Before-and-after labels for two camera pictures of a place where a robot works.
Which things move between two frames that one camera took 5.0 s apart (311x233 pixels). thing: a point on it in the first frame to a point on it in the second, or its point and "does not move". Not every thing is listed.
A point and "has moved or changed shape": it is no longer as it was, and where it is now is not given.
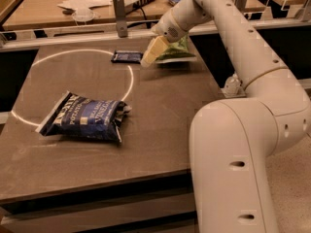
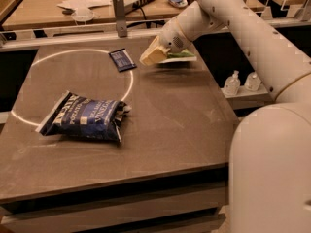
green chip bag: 178,49 does not move
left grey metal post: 120,15 does not move
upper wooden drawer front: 78,218 does not move
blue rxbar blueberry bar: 126,56 has moved or changed shape
